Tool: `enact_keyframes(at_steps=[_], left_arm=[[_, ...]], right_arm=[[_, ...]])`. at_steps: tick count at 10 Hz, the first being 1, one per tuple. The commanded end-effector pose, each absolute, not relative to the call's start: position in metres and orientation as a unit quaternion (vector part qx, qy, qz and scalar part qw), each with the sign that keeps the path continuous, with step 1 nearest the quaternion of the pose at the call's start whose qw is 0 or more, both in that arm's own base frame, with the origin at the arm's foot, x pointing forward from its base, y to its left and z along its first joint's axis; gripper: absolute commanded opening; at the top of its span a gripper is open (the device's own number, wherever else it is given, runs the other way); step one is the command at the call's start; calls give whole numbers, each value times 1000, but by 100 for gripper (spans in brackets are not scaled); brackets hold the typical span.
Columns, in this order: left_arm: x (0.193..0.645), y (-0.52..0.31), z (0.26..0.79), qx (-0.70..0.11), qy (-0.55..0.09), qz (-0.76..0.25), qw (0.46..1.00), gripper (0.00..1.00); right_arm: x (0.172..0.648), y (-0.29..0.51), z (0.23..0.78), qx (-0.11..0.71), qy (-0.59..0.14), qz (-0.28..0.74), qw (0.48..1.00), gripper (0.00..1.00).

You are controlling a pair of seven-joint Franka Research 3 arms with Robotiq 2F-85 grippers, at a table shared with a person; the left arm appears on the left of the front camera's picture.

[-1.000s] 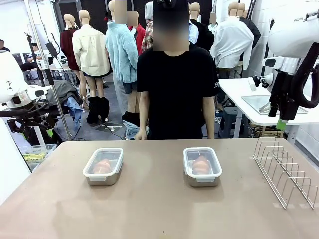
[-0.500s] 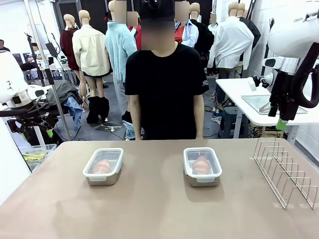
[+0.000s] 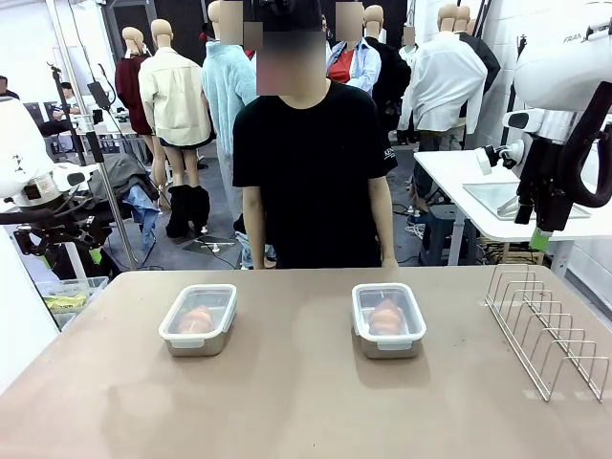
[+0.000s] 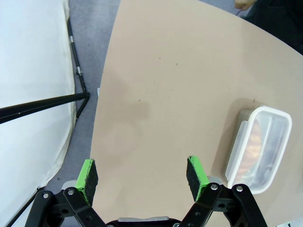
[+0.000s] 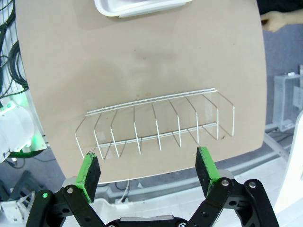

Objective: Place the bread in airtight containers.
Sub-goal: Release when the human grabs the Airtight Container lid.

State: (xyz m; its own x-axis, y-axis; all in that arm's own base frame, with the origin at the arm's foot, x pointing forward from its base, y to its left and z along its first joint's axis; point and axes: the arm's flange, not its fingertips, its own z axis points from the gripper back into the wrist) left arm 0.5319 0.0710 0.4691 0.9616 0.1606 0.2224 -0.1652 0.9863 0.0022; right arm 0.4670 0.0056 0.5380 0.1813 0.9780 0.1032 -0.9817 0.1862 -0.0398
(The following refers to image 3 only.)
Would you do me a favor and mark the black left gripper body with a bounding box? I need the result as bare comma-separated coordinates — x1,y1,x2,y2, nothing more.
27,209,93,246

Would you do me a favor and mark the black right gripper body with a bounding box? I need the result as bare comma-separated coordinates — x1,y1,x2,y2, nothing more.
517,137,582,212

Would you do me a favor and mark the perforated metal baking tray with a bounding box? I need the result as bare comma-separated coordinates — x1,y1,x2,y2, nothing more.
462,181,599,222

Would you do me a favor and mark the clear plastic clip lid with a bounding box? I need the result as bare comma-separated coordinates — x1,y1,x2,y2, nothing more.
159,283,238,346
351,282,428,347

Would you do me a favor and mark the golden croissant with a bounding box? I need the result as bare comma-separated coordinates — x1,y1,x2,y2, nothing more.
177,305,214,334
368,298,404,335

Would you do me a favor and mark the steel rectangular container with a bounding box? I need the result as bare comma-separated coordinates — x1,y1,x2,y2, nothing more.
165,323,234,358
359,329,423,361

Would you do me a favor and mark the person's left forearm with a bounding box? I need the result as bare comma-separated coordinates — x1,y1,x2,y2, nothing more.
367,174,399,263

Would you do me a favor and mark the black tablet on arm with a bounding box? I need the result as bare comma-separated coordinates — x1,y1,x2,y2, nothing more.
86,64,119,126

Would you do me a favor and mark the person's right forearm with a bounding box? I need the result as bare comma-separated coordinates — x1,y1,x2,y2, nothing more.
242,184,268,270

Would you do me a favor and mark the black bag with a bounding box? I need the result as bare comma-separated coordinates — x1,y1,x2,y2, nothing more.
47,243,123,281

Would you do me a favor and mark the tall metal pole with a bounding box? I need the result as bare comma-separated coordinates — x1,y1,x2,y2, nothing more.
45,0,141,270

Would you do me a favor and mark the clear plastic crate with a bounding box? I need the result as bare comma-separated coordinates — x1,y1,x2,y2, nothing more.
35,275,111,331

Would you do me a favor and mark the grey clothes pile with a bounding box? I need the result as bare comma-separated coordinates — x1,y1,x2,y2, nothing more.
90,152,162,250

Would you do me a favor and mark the white side table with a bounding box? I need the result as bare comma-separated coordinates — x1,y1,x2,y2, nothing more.
413,148,612,278

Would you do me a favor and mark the dark plastic stool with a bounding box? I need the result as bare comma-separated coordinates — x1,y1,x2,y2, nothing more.
420,205,463,267

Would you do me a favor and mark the black light stand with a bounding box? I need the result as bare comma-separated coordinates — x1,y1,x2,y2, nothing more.
46,60,104,166

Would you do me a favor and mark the mannequin in black coat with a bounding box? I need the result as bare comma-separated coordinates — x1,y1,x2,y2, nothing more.
453,5,502,121

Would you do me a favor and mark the seated person in white shirt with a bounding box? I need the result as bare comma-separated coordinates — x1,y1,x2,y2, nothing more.
45,81,95,139

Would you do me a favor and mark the mannequin in white shirt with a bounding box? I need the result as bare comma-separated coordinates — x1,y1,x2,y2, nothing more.
399,3,490,145

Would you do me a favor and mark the mannequin in maroon top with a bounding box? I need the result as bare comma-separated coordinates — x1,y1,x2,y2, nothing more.
114,26,155,145

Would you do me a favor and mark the mannequin in cream jacket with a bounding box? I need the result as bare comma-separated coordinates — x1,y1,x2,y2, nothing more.
138,18,215,238

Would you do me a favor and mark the mannequin in black jacket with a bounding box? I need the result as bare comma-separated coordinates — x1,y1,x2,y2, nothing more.
362,4,413,145

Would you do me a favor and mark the small distant mannequin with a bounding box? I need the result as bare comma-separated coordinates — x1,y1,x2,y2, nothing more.
400,26,417,64

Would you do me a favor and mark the mannequin in light blue fleece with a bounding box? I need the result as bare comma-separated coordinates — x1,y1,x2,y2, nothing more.
201,0,260,227

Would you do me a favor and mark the mannequin in blue shirt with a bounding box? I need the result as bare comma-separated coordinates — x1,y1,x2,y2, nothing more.
326,2,384,102

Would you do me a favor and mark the person in black t-shirt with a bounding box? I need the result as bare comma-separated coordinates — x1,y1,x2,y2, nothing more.
232,0,400,270

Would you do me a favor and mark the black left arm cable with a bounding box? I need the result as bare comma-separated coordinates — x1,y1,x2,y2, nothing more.
0,184,98,227

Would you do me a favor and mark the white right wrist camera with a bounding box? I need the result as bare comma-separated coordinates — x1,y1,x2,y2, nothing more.
474,142,527,176

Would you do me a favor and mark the steel wire rack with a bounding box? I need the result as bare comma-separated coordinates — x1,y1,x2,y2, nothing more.
485,264,611,403

